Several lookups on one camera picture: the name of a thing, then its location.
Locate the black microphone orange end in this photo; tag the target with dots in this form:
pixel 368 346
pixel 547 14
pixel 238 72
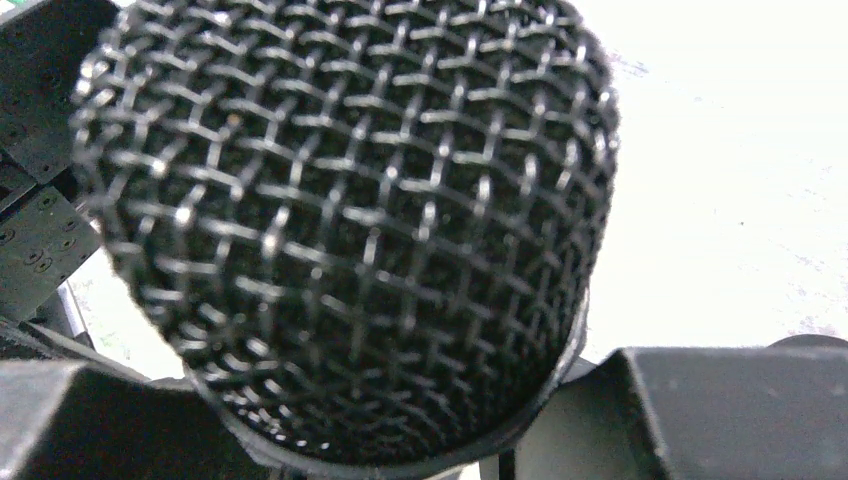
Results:
pixel 367 228

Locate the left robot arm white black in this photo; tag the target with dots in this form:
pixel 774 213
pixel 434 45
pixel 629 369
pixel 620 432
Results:
pixel 44 236

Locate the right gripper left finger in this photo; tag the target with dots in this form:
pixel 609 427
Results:
pixel 72 420

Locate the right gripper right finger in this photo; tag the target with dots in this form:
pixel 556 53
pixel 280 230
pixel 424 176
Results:
pixel 673 413

